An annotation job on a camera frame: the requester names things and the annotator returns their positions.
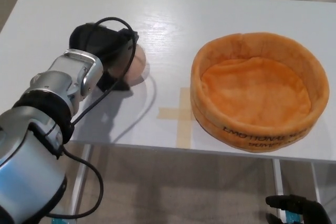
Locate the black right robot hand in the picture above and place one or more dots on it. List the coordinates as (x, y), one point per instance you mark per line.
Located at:
(312, 211)

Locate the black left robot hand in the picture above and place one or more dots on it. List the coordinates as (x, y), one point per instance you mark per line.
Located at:
(92, 40)

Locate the pink round plush toy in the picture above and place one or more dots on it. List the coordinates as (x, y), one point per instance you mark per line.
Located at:
(137, 64)

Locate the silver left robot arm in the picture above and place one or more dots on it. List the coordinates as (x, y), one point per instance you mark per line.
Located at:
(34, 155)

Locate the orange plush plate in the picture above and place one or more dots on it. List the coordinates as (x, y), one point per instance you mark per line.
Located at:
(252, 95)

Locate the white table leg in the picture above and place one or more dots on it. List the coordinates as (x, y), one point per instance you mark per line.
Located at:
(278, 179)
(80, 182)
(315, 179)

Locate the beige masking tape strip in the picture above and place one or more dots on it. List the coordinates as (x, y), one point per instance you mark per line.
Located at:
(184, 132)
(170, 113)

